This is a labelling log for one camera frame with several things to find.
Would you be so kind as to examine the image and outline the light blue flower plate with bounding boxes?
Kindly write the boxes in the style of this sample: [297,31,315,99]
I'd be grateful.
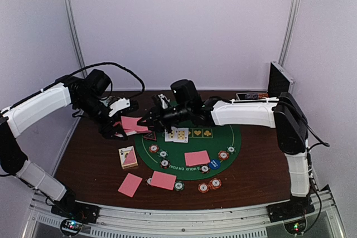
[102,96,120,106]

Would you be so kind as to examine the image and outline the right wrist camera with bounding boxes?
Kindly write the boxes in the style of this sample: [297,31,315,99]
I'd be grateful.
[157,94,170,109]

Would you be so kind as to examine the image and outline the round green poker mat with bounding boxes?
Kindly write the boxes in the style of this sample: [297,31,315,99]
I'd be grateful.
[134,121,242,181]

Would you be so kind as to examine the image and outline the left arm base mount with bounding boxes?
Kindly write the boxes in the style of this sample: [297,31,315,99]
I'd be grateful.
[51,201,100,224]

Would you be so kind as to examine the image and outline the three of spades card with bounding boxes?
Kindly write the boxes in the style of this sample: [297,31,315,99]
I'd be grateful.
[165,127,177,142]

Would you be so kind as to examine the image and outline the playing card box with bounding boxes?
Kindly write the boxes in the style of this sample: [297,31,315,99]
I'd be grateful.
[118,146,138,169]

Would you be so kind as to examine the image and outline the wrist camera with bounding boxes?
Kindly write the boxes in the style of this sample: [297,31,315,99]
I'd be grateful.
[108,98,139,118]
[157,94,170,109]

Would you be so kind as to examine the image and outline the triangular black red dealer button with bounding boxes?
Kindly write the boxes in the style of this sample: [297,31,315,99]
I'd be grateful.
[143,132,157,142]

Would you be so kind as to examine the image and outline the left aluminium frame post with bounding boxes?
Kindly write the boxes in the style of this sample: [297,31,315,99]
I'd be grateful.
[64,0,85,69]

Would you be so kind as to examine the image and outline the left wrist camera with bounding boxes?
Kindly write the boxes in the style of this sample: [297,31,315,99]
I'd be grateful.
[108,98,139,118]

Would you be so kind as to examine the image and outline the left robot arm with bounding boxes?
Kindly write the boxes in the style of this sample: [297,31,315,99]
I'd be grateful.
[1,70,131,218]

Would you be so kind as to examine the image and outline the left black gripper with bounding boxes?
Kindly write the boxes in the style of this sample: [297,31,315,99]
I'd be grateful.
[75,94,128,141]

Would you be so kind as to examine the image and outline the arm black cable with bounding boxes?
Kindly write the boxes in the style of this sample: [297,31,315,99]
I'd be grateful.
[278,100,331,152]
[5,61,146,105]

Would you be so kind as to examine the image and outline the black chips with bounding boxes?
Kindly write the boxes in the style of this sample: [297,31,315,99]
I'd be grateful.
[160,159,170,169]
[200,164,210,174]

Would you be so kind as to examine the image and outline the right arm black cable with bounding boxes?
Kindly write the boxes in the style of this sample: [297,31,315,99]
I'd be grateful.
[278,100,331,152]

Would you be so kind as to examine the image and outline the orange chip stack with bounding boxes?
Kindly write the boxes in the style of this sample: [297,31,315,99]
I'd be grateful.
[209,178,222,190]

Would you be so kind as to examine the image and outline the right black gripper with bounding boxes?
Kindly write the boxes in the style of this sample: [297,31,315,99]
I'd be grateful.
[138,101,191,133]

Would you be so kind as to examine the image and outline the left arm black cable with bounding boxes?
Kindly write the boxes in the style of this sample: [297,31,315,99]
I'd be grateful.
[5,61,146,105]

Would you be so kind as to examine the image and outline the aluminium poker chip case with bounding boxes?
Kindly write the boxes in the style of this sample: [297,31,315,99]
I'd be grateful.
[236,61,295,100]

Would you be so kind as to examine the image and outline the seven of diamonds card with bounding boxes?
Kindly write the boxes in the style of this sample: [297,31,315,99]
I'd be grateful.
[173,128,189,143]

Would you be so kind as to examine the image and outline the red chips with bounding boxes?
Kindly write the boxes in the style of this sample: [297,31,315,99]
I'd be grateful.
[149,144,160,153]
[218,150,229,161]
[198,183,210,193]

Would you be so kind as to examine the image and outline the red playing card deck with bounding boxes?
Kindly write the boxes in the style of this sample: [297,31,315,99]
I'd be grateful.
[121,116,150,135]

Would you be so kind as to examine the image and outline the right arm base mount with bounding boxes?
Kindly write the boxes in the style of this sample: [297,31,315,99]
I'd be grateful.
[267,201,315,222]

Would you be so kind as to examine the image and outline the right aluminium frame post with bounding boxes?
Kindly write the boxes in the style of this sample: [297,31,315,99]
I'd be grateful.
[278,0,301,66]

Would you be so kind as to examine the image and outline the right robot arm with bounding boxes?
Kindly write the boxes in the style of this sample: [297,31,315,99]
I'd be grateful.
[138,79,310,217]

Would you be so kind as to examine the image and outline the red card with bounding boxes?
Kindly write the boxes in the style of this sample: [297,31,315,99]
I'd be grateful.
[118,173,142,197]
[151,171,177,190]
[185,150,210,167]

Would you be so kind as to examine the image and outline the blue small blind button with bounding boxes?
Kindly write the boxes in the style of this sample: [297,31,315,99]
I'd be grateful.
[208,159,221,170]

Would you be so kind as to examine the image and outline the aluminium frame post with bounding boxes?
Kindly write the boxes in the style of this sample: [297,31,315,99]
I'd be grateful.
[64,0,85,69]
[278,0,301,66]

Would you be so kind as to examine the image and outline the aluminium front rail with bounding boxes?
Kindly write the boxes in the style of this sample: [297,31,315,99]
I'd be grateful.
[23,190,348,238]

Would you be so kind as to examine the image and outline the green chips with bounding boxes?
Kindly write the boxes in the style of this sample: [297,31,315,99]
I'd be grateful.
[158,150,168,158]
[227,146,236,154]

